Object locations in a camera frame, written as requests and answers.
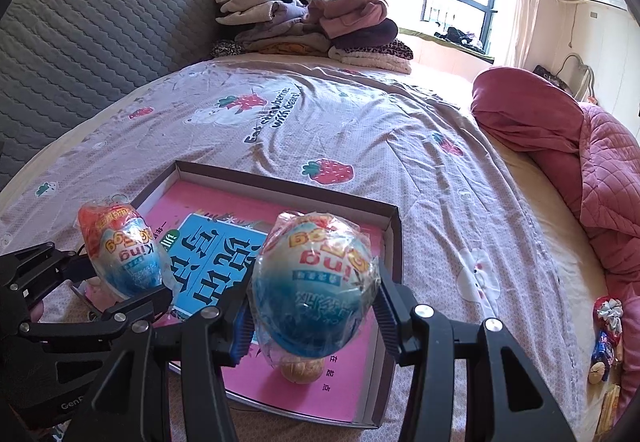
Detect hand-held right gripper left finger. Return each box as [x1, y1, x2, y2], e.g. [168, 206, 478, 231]
[70, 282, 261, 442]

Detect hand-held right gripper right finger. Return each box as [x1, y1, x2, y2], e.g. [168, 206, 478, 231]
[372, 267, 566, 442]

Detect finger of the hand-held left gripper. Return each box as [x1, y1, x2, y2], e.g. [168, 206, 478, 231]
[0, 242, 93, 288]
[20, 284, 173, 344]

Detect blue toy egg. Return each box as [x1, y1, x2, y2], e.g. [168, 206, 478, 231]
[77, 202, 173, 300]
[250, 209, 382, 365]

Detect grey cardboard box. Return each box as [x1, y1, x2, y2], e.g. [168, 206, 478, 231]
[131, 160, 404, 430]

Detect person's left hand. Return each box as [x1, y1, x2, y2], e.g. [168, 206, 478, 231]
[27, 299, 50, 324]

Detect cream bed sheet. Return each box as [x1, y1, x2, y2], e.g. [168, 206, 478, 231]
[492, 142, 621, 323]

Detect grey quilted headboard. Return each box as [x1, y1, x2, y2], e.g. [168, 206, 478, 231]
[0, 0, 226, 188]

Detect small blue candy packet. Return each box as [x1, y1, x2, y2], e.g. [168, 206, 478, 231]
[590, 332, 616, 368]

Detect small toys at bed edge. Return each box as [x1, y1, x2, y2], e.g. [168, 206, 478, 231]
[592, 296, 626, 338]

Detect pink quilt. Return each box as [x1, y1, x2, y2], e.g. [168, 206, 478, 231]
[470, 66, 640, 423]

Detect dark clothes on windowsill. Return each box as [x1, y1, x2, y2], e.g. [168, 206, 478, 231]
[432, 26, 486, 54]

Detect dark patterned cushion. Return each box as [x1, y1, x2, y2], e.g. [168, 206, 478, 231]
[532, 65, 573, 95]

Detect pile of folded clothes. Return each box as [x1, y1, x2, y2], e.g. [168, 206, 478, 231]
[210, 0, 415, 75]

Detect white metal chair back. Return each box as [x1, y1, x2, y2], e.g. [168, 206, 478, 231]
[557, 53, 596, 100]

